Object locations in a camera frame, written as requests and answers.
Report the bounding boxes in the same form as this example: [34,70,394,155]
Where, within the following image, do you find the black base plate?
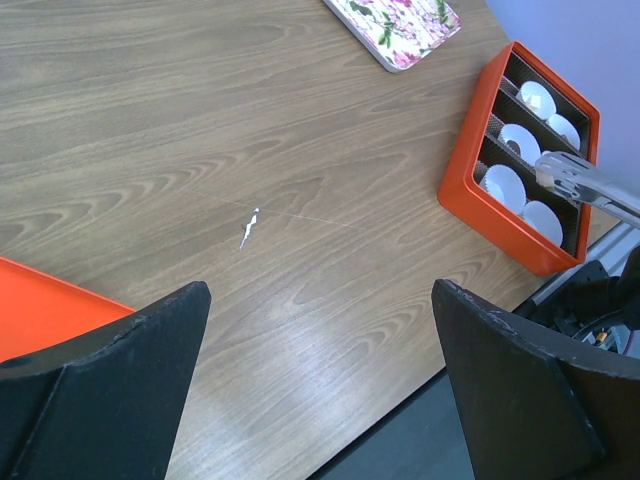
[310,370,474,480]

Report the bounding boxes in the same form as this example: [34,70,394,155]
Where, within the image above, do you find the white paper cup near right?
[521,200,564,247]

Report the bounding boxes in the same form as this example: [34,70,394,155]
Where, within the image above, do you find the orange compartment box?
[438,42,601,275]

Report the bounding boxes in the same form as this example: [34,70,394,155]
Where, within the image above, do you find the white paper scrap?
[239,207,260,251]

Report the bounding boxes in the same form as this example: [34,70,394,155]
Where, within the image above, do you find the orange box lid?
[1,257,134,361]

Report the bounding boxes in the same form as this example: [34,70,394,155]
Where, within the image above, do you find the metal tongs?
[534,151,639,229]

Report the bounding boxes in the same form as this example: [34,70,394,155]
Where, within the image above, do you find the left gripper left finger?
[1,281,212,479]

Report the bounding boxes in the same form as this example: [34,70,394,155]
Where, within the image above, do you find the white paper cup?
[546,113,581,150]
[521,200,564,247]
[516,81,557,121]
[480,165,526,215]
[498,123,541,166]

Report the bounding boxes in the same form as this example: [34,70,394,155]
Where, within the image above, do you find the white paper cup far left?
[516,81,557,121]

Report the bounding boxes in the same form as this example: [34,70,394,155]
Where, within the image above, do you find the white paper cup far right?
[546,113,581,150]

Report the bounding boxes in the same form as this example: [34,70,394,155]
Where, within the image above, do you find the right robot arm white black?
[516,248,639,358]

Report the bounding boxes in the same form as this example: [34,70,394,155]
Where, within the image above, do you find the white paper cup near left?
[480,165,526,215]

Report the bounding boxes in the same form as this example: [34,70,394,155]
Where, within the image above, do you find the dark round chocolate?
[507,140,521,155]

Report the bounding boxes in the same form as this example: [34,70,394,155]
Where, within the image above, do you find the white paper cup middle left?
[498,123,541,166]

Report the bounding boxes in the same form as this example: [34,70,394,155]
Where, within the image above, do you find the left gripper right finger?
[431,279,639,479]

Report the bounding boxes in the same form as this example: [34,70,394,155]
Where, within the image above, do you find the floral tray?
[325,0,461,73]

